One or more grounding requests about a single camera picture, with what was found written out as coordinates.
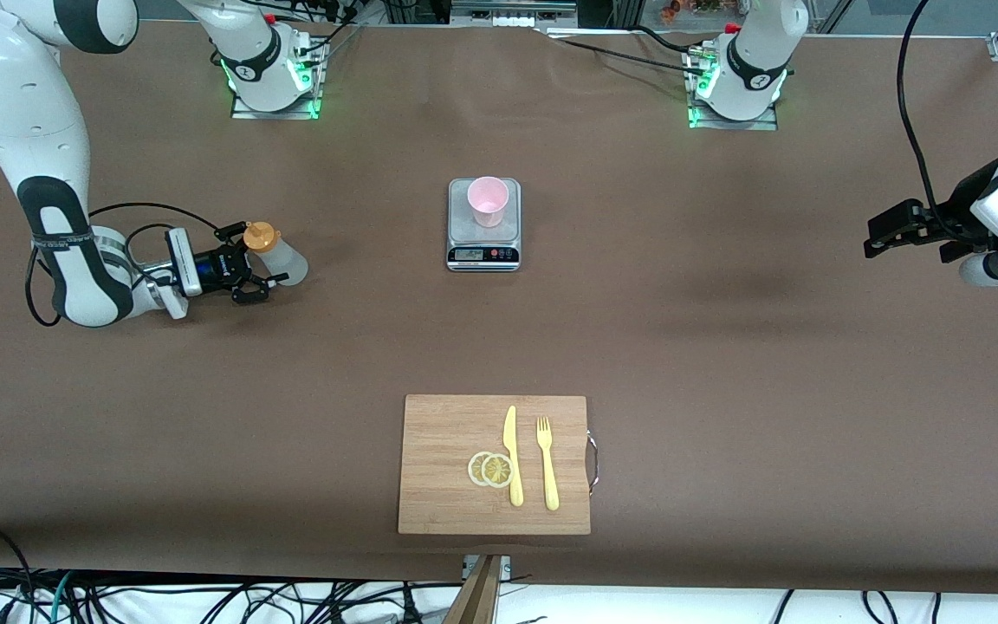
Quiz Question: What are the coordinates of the clear squeeze bottle orange cap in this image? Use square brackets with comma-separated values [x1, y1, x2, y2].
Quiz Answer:
[243, 220, 309, 288]

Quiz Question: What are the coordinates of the pink plastic cup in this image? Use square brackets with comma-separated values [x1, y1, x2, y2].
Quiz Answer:
[467, 176, 510, 229]

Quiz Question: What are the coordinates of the silver digital kitchen scale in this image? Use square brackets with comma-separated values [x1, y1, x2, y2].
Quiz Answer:
[446, 178, 522, 273]

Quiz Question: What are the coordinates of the yellow plastic knife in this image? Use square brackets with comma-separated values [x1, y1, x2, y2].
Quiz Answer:
[502, 405, 525, 508]

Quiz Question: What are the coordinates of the yellow plastic fork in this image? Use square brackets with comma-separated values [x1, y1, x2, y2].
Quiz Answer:
[535, 416, 561, 511]

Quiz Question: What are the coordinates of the grey power strip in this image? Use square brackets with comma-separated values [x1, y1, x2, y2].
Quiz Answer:
[450, 0, 578, 29]

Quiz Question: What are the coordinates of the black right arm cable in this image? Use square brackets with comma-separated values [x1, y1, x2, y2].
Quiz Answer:
[25, 201, 231, 328]

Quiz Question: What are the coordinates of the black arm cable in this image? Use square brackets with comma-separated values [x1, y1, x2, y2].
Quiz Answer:
[25, 201, 231, 328]
[895, 0, 968, 245]

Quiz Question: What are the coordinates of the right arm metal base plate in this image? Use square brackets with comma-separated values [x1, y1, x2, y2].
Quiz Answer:
[230, 39, 324, 120]

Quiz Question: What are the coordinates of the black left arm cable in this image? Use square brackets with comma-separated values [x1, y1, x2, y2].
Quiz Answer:
[895, 0, 968, 245]

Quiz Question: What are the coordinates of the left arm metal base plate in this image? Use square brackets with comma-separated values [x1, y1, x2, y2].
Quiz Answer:
[688, 48, 780, 131]

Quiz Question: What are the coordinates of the wooden cutting board metal handle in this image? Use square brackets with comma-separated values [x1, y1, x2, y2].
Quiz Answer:
[397, 394, 600, 536]

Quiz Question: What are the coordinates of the black cable across table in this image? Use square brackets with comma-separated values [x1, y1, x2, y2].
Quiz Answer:
[542, 26, 708, 77]

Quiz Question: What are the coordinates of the teal floor cable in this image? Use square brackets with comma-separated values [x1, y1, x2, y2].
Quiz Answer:
[49, 570, 75, 624]

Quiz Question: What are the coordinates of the small metal bracket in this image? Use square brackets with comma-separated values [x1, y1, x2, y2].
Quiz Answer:
[463, 555, 513, 582]

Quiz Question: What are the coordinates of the wooden post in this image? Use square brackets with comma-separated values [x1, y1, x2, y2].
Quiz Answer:
[443, 555, 504, 624]

